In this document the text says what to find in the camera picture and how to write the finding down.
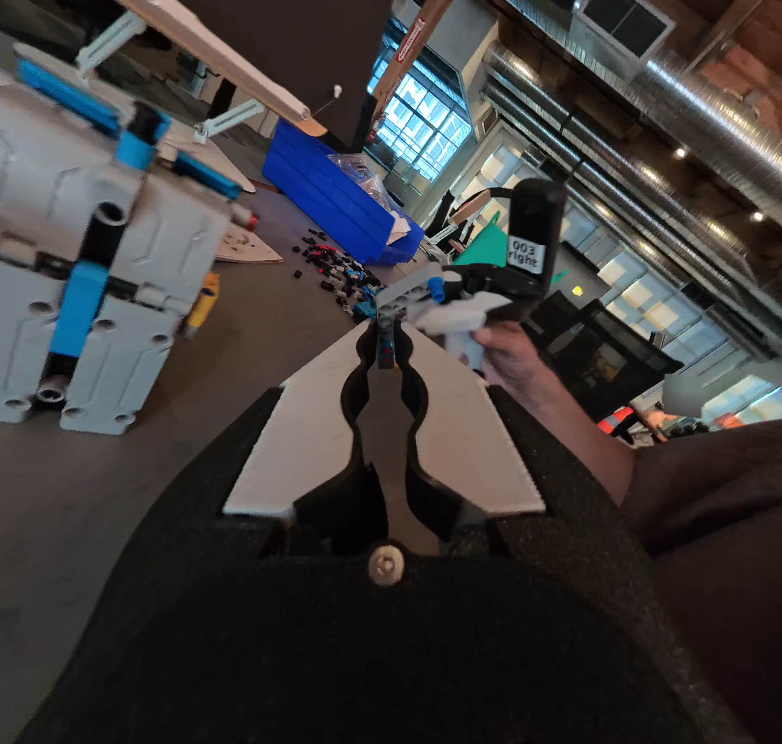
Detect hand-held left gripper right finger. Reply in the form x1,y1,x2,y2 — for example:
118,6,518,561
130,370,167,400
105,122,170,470
396,321,546,517

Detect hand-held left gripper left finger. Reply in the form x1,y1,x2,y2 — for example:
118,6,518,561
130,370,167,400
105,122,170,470
221,319,375,519

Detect grey angled beam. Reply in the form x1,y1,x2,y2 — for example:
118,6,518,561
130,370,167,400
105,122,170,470
374,264,447,331

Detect grey blue brick robot model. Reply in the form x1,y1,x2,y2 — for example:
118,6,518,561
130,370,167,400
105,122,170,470
0,44,260,436

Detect person's right hand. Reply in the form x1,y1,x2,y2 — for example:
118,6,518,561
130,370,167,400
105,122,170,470
472,320,552,404

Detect teal tote bag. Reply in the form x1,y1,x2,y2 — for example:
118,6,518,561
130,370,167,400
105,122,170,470
452,209,511,268

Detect pile of small brick pieces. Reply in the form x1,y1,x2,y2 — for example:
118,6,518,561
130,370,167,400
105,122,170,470
292,229,386,323

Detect clear plastic bags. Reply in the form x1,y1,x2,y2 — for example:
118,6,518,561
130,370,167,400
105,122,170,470
327,151,410,247

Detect blue plastic bin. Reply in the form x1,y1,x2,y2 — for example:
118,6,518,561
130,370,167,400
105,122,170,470
263,120,425,266

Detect instruction booklet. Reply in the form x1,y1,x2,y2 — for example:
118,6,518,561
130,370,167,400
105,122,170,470
214,225,285,265

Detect white vent grille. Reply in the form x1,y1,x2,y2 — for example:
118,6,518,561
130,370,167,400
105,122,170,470
577,0,676,64

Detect person's brown clothing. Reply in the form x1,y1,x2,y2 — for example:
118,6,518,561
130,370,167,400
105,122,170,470
623,417,782,744

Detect black board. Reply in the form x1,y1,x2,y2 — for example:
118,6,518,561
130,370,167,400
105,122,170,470
137,0,407,149

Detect white folding stand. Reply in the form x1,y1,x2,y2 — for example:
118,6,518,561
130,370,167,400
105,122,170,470
67,0,343,195

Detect silver ventilation duct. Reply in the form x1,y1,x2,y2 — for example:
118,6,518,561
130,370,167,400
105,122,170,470
483,42,782,342

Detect wooden post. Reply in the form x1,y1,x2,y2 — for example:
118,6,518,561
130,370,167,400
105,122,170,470
369,0,477,110

